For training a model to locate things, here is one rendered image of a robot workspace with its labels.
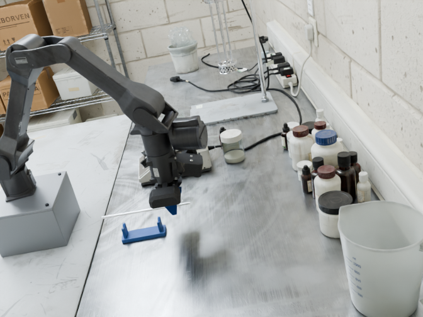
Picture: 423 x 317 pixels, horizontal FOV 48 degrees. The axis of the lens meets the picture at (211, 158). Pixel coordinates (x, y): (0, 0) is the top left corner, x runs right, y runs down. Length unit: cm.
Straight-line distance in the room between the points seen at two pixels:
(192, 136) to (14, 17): 267
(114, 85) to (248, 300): 46
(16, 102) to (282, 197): 62
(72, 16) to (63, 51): 244
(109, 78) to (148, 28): 276
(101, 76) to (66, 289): 43
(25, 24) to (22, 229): 244
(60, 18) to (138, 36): 62
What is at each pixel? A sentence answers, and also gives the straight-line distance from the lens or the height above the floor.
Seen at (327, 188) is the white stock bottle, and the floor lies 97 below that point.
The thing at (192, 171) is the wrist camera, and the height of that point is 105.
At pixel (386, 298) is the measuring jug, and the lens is 78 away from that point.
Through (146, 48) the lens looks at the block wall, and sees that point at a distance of 370.
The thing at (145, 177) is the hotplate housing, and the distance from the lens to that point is 128.
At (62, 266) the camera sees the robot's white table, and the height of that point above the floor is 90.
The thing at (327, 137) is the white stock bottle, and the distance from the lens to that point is 108.
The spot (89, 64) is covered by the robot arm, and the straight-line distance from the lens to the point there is 92.
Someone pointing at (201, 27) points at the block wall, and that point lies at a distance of 366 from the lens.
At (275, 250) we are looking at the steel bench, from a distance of 96.
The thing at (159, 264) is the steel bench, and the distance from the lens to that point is 99.
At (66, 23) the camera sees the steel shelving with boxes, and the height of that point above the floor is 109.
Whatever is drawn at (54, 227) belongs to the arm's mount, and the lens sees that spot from 113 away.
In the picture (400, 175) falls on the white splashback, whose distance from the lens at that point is 97.
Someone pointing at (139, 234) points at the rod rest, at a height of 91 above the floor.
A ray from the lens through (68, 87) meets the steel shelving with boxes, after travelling 355.
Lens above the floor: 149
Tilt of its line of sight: 26 degrees down
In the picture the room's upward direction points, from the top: 11 degrees counter-clockwise
